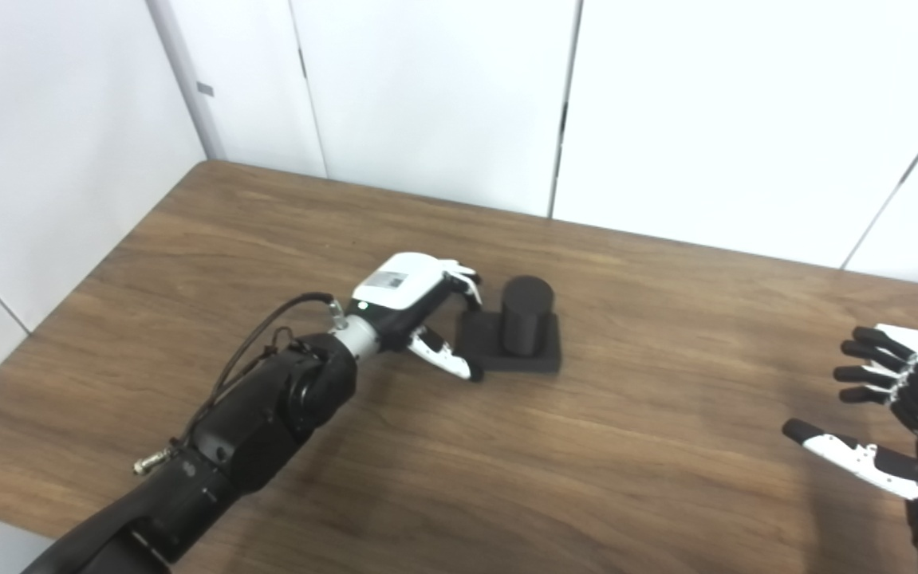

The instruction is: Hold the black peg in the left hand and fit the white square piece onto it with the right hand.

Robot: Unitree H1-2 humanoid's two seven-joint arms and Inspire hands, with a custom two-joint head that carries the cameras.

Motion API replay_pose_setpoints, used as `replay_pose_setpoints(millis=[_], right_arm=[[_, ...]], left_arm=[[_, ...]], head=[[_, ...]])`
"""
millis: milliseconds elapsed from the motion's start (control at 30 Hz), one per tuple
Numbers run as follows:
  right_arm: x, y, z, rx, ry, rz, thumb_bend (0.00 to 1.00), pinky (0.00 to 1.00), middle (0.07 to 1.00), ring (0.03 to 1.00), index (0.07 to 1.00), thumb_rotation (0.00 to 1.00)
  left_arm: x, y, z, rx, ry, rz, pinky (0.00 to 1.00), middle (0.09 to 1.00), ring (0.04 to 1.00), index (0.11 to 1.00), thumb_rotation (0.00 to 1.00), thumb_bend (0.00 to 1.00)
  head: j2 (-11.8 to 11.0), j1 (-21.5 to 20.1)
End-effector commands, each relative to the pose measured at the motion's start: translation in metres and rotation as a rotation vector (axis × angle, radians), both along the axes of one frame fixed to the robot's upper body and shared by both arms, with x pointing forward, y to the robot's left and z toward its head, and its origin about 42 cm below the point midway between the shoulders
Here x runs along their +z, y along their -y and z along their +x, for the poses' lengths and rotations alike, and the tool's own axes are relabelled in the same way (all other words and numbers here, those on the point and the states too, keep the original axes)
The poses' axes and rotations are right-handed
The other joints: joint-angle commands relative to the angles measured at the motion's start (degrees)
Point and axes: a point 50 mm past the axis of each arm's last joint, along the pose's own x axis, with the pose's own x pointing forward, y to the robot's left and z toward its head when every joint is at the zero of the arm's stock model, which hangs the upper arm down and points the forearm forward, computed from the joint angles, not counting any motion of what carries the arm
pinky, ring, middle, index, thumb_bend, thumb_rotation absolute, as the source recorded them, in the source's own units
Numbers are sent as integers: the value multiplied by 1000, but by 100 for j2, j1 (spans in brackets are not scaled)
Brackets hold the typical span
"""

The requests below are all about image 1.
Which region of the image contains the thin brown left arm wire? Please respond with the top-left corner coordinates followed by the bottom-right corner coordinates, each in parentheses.
top-left (263, 325), bottom-right (300, 356)

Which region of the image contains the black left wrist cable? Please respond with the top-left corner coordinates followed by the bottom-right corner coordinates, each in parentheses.
top-left (133, 293), bottom-right (345, 477)

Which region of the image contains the grey wall post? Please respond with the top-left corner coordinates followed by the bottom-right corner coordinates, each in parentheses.
top-left (146, 0), bottom-right (227, 163)

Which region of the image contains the black peg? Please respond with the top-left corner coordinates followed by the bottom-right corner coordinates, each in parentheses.
top-left (456, 275), bottom-right (562, 375)

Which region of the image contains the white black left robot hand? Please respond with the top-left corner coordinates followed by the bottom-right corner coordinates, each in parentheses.
top-left (345, 253), bottom-right (485, 383)

